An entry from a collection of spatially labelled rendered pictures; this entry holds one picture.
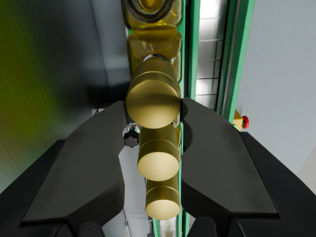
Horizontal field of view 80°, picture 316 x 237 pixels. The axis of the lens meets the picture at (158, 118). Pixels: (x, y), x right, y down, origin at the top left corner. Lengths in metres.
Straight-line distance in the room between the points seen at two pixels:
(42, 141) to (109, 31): 0.37
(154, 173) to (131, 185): 0.47
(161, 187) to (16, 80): 0.16
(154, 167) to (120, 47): 0.42
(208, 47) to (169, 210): 0.31
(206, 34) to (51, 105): 0.30
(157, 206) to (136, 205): 0.52
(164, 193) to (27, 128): 0.14
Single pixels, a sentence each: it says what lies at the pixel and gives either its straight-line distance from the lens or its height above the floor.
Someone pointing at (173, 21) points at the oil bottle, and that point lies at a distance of 0.18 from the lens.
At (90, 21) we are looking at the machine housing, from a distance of 0.50.
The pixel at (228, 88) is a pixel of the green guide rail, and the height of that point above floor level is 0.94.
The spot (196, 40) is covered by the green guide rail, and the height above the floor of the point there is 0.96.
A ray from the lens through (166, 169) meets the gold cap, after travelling 0.16.
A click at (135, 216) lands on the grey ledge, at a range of 0.77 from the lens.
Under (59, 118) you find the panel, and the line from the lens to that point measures 0.26.
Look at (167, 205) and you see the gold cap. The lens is 0.19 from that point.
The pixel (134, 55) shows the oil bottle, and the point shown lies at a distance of 0.19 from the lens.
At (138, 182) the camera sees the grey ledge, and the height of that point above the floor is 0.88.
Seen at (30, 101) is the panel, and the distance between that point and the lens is 0.22.
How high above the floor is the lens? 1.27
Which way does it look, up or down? 58 degrees down
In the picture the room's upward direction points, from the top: 180 degrees clockwise
